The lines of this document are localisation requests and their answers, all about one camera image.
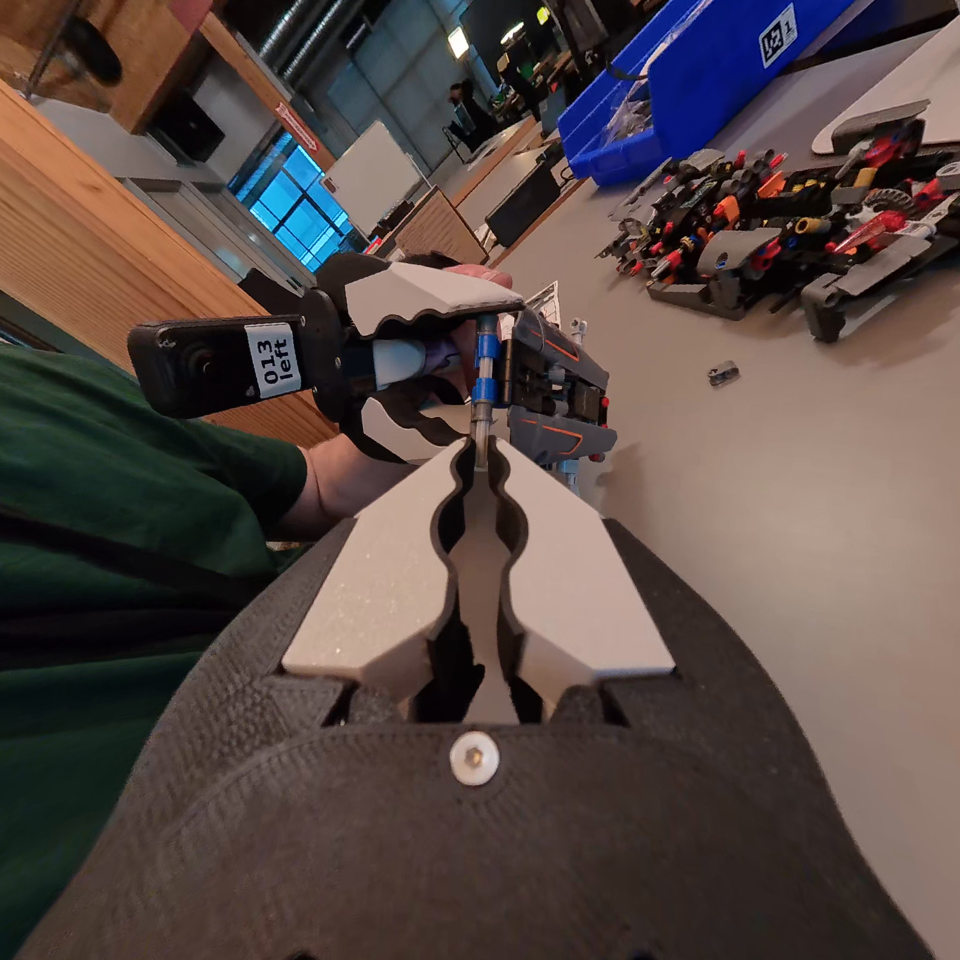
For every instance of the person's green shirt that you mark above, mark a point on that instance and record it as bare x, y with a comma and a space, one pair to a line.
112, 465

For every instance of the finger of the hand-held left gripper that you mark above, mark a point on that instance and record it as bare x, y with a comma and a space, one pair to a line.
420, 292
390, 442

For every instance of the black case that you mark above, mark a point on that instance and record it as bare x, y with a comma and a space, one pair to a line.
525, 202

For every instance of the person's left forearm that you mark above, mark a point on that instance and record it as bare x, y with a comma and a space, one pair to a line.
352, 487

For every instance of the metal ventilation duct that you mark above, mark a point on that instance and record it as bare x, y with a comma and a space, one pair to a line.
289, 37

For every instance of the lego sticker sheet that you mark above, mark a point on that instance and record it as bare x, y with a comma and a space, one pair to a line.
544, 304

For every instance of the blue plastic bin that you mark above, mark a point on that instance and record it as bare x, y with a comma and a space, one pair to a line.
712, 75

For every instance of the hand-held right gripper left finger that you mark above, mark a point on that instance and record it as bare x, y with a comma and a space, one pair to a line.
375, 585

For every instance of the clear plastic bags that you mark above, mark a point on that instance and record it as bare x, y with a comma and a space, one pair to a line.
630, 112

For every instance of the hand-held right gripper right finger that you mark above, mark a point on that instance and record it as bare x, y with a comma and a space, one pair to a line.
585, 585

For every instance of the person's left hand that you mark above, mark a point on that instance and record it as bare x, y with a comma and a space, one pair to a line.
480, 276

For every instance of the whiteboard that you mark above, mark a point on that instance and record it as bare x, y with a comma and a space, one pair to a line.
375, 180

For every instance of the small lego gearbox assembly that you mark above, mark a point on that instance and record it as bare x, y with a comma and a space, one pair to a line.
555, 375

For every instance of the wooden beam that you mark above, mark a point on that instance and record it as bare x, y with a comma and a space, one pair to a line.
255, 82

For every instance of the large lego car chassis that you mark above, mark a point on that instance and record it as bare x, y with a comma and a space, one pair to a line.
750, 240

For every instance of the white book stand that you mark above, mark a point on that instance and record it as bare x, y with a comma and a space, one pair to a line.
900, 82

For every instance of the small dark grey lego connector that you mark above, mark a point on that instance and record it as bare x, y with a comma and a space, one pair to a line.
724, 373

